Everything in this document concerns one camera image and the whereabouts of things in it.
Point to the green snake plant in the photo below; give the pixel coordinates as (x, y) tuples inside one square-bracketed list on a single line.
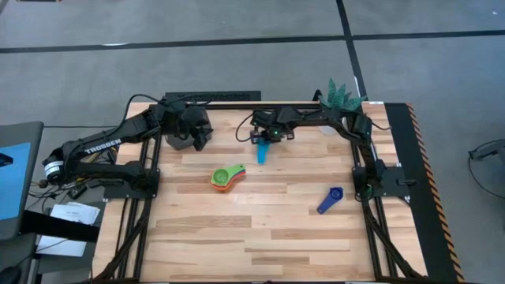
[(339, 96)]

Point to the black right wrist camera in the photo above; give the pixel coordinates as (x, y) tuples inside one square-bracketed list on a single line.
[(255, 138)]

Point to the black power adapter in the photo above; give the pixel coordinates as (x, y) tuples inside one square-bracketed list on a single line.
[(77, 191)]

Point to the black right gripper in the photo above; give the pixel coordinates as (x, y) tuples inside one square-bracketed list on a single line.
[(276, 126)]

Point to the green measuring cup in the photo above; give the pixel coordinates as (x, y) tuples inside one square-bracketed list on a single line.
[(221, 176)]

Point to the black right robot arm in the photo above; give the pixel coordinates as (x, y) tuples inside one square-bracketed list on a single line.
[(315, 116)]

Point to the small light blue measuring cup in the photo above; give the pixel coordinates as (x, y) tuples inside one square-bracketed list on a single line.
[(263, 155)]

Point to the black aluminium table frame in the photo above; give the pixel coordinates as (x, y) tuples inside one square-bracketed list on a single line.
[(229, 106)]

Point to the black shelf beam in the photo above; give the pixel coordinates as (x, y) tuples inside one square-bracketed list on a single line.
[(59, 230)]

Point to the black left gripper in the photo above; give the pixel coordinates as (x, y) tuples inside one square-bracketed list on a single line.
[(195, 120)]

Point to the black mat with hazard stripes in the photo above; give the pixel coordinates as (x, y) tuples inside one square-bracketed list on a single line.
[(402, 138)]

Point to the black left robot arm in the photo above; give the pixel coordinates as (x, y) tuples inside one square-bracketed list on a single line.
[(106, 142)]

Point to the orange measuring cup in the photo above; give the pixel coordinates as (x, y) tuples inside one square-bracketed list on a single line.
[(225, 189)]

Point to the small dark blue measuring cup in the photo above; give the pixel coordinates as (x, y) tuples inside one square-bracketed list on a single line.
[(325, 205)]

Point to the white paper sheet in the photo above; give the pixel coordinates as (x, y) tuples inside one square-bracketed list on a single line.
[(75, 213), (59, 246)]

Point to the white plant pot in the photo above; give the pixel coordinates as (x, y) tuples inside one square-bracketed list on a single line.
[(326, 131)]

